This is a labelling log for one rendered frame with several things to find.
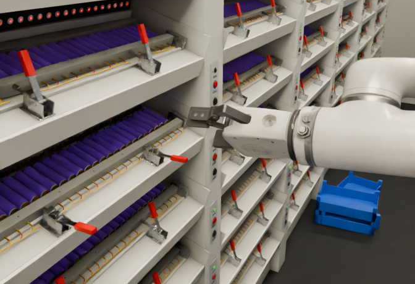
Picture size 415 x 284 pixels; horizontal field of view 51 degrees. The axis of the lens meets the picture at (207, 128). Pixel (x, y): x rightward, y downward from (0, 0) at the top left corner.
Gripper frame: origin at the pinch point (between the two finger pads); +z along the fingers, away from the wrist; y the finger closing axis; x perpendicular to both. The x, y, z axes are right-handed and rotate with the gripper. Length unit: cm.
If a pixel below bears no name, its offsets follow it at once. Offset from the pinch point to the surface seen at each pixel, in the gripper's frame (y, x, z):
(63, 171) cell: -3.5, -11.4, 24.4
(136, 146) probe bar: 9.4, -1.5, 21.4
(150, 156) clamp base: 11.6, -2.7, 18.7
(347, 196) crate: 187, 35, 17
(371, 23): 242, 188, 32
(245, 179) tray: 81, 12, 30
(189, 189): 36.0, -3.5, 23.3
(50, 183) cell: -6.2, -14.3, 23.4
